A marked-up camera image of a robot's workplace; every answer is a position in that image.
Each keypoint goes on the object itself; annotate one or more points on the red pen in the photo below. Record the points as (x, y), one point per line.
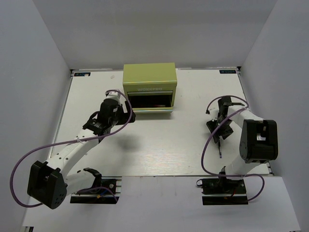
(159, 106)

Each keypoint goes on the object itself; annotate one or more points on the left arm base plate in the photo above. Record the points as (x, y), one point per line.
(106, 192)

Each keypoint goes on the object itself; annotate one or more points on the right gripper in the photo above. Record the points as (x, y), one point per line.
(225, 133)

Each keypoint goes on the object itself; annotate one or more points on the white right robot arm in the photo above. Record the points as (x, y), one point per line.
(259, 137)

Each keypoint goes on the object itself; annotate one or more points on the green metal drawer cabinet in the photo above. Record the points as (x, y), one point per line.
(149, 84)

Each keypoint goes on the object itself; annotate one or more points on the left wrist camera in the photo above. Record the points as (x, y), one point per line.
(113, 95)

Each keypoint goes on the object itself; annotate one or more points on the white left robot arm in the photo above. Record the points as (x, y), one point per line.
(50, 181)

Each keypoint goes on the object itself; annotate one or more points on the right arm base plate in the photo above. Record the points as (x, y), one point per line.
(222, 191)

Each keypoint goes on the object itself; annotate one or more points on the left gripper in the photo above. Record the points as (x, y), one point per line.
(125, 115)

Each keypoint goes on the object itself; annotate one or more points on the blue pen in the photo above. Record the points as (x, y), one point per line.
(220, 151)

